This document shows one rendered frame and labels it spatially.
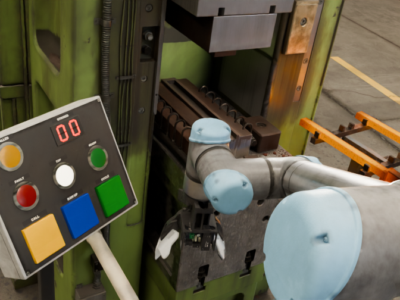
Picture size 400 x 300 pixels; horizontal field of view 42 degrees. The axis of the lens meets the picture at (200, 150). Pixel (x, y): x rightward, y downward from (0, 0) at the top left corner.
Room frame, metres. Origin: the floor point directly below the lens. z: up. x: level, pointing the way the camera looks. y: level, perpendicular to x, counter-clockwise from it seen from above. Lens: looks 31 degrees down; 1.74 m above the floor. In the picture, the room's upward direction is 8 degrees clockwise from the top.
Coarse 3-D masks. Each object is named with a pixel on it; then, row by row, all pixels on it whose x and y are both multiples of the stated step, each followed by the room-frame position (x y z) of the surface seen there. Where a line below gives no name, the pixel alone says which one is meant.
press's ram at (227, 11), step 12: (180, 0) 1.30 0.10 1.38; (192, 0) 1.26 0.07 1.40; (204, 0) 1.24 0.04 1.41; (216, 0) 1.26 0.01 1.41; (228, 0) 1.28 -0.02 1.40; (240, 0) 1.30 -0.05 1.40; (252, 0) 1.32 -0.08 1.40; (264, 0) 1.34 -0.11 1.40; (276, 0) 1.37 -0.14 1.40; (288, 0) 1.39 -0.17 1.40; (192, 12) 1.25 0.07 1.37; (204, 12) 1.24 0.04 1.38; (216, 12) 1.26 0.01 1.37; (228, 12) 1.28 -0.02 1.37; (240, 12) 1.31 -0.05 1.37; (252, 12) 1.33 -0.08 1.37; (264, 12) 1.35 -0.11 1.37; (276, 12) 1.37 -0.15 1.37
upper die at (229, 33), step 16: (176, 16) 1.41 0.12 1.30; (192, 16) 1.34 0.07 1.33; (224, 16) 1.28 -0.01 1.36; (240, 16) 1.31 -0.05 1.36; (256, 16) 1.34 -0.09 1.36; (272, 16) 1.37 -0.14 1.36; (192, 32) 1.34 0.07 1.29; (208, 32) 1.27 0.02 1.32; (224, 32) 1.28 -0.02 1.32; (240, 32) 1.31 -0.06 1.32; (256, 32) 1.34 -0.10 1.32; (272, 32) 1.37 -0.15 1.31; (208, 48) 1.26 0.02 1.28; (224, 48) 1.29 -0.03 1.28; (240, 48) 1.32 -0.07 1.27
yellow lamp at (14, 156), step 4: (4, 148) 0.83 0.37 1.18; (8, 148) 0.83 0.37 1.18; (12, 148) 0.84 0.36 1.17; (16, 148) 0.84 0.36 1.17; (0, 152) 0.82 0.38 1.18; (4, 152) 0.82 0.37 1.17; (8, 152) 0.83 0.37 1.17; (12, 152) 0.83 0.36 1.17; (16, 152) 0.84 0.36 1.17; (0, 156) 0.81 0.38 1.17; (4, 156) 0.82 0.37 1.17; (8, 156) 0.82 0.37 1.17; (12, 156) 0.83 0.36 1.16; (16, 156) 0.83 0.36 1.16; (20, 156) 0.84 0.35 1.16; (4, 160) 0.81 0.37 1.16; (8, 160) 0.82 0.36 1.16; (12, 160) 0.82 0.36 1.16; (16, 160) 0.83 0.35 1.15; (4, 164) 0.81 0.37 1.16; (8, 164) 0.81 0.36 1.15; (12, 164) 0.82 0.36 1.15; (16, 164) 0.82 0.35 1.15
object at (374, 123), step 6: (360, 114) 1.68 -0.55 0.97; (366, 114) 1.69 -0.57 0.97; (360, 120) 1.67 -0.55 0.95; (372, 120) 1.64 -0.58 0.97; (378, 120) 1.65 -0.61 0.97; (372, 126) 1.63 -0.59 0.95; (378, 126) 1.62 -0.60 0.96; (384, 126) 1.61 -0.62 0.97; (384, 132) 1.59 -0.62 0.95; (390, 132) 1.58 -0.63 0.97; (396, 132) 1.58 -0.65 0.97; (390, 138) 1.57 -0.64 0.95; (396, 138) 1.55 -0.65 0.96
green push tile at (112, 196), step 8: (104, 184) 0.95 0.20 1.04; (112, 184) 0.96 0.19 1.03; (120, 184) 0.98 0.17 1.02; (96, 192) 0.93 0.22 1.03; (104, 192) 0.94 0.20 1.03; (112, 192) 0.95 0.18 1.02; (120, 192) 0.97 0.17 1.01; (104, 200) 0.92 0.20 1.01; (112, 200) 0.94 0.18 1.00; (120, 200) 0.96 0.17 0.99; (128, 200) 0.97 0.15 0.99; (104, 208) 0.92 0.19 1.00; (112, 208) 0.93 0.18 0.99; (120, 208) 0.95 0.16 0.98
